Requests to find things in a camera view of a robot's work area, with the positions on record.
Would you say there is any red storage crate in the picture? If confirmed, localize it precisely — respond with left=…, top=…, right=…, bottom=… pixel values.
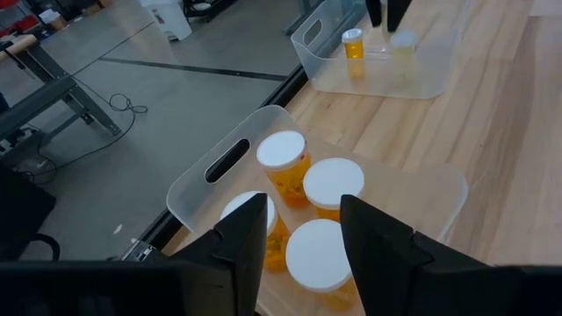
left=0, top=0, right=40, bottom=39

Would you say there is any power strip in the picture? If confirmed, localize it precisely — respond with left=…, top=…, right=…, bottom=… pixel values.
left=0, top=125, right=39, bottom=154

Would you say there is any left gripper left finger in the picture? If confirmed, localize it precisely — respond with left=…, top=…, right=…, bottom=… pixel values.
left=169, top=192, right=269, bottom=316

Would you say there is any white trash bin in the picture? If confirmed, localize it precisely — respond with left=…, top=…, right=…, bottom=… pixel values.
left=139, top=0, right=193, bottom=41

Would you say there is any black looped floor cable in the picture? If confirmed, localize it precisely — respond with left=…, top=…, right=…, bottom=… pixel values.
left=19, top=92, right=149, bottom=181

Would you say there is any black box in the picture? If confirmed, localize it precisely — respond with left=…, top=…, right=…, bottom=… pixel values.
left=0, top=165, right=57, bottom=260

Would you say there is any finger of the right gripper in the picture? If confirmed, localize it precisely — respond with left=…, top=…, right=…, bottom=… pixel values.
left=365, top=0, right=384, bottom=28
left=385, top=0, right=414, bottom=33

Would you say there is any clear plastic bin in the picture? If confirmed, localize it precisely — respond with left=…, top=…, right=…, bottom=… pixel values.
left=290, top=0, right=462, bottom=100
left=165, top=104, right=469, bottom=316

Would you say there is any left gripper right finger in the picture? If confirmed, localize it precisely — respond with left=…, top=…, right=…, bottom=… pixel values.
left=340, top=195, right=497, bottom=316

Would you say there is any grey table leg frame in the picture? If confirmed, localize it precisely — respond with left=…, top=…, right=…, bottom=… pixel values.
left=0, top=41, right=123, bottom=141

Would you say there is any large orange pill bottle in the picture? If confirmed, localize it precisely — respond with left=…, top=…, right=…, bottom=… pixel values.
left=219, top=190, right=292, bottom=274
left=285, top=218, right=359, bottom=313
left=256, top=130, right=313, bottom=210
left=302, top=157, right=365, bottom=223

